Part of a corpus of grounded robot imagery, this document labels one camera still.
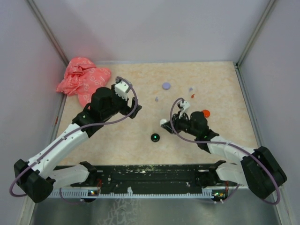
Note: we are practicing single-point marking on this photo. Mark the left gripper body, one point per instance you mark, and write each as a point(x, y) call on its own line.
point(123, 107)

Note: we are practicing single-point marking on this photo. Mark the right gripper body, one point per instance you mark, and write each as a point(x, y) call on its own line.
point(183, 124)

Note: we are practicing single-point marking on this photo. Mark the black earbud charging case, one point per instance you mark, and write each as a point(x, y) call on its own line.
point(155, 137)

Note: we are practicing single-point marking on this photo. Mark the orange earbud charging case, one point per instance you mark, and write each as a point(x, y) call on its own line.
point(206, 113)

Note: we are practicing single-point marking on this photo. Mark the white earbud charging case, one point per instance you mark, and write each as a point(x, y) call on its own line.
point(163, 121)

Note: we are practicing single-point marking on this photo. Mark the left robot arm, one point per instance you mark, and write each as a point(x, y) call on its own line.
point(38, 176)

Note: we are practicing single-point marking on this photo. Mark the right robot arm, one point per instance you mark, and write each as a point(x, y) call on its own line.
point(255, 168)

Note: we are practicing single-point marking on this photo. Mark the purple earbud charging case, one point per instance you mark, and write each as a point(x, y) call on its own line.
point(166, 85)

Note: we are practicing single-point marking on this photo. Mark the pink crumpled cloth bag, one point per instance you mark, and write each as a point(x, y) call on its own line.
point(82, 78)

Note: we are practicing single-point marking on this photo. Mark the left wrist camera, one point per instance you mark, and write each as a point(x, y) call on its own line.
point(121, 89)

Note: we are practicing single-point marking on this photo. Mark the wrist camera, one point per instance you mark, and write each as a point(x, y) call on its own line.
point(121, 89)
point(184, 107)

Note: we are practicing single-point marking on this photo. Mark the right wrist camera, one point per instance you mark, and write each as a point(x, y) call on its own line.
point(184, 107)

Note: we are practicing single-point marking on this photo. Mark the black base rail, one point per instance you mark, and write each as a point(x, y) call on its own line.
point(152, 179)

